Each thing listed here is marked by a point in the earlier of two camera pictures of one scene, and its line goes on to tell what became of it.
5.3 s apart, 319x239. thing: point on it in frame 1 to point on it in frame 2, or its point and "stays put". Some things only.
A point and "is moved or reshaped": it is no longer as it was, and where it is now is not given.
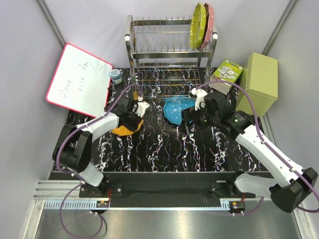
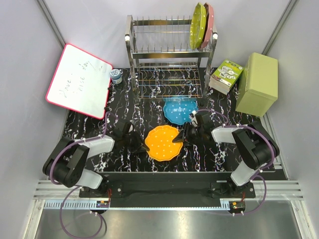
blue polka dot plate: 173,106 stays put
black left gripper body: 133,122 to 132,139
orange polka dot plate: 122,131 is moved or reshaped
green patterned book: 227,71 stays put
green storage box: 260,78 stays put
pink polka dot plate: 210,26 stays put
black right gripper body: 204,117 to 192,133
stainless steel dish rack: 162,63 stays put
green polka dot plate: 198,25 stays put
